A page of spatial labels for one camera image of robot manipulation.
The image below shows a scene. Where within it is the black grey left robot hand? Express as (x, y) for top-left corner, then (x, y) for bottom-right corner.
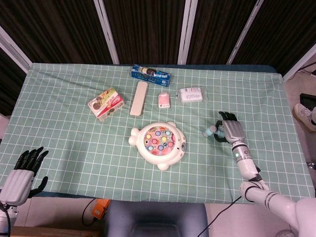
(0, 147), (49, 205)

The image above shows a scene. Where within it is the black grey right robot hand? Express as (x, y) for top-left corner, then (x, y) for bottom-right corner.
(214, 111), (246, 144)

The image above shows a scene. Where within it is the light blue toy mallet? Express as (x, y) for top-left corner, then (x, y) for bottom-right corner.
(202, 125), (226, 139)

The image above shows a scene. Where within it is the white whale whack-a-mole toy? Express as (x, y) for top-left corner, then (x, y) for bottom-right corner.
(128, 121), (188, 171)

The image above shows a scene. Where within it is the white plastic-wrapped pack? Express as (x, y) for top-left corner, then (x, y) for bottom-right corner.
(176, 86), (208, 104)

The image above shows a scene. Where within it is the green checkered tablecloth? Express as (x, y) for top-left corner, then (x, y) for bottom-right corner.
(0, 63), (313, 207)

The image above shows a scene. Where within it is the grey sneaker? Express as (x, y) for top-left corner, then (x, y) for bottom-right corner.
(292, 103), (316, 133)

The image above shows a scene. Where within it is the small pink white box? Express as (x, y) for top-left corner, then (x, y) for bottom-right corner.
(158, 91), (171, 109)

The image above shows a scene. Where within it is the black floor object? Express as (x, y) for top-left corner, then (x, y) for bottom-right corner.
(299, 93), (316, 109)

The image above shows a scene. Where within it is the orange device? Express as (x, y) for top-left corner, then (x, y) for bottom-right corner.
(90, 198), (111, 220)

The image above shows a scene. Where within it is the blue cookie package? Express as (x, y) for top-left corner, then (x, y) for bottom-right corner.
(130, 65), (171, 87)

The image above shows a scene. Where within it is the beige long cutlery case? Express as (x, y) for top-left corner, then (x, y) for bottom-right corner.
(129, 80), (149, 117)

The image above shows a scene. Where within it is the grey-blue chair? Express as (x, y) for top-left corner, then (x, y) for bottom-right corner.
(102, 199), (209, 237)

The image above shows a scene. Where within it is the cookie box with pink label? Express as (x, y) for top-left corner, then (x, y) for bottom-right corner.
(87, 87), (125, 122)

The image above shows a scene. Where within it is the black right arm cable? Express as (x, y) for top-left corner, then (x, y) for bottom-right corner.
(197, 196), (244, 237)

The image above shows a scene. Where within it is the black cable at orange device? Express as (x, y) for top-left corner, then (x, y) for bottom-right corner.
(81, 198), (100, 227)

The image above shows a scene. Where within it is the white partition frame post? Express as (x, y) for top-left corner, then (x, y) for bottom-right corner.
(282, 41), (316, 82)
(93, 0), (120, 65)
(0, 26), (33, 74)
(226, 0), (264, 65)
(177, 0), (198, 65)

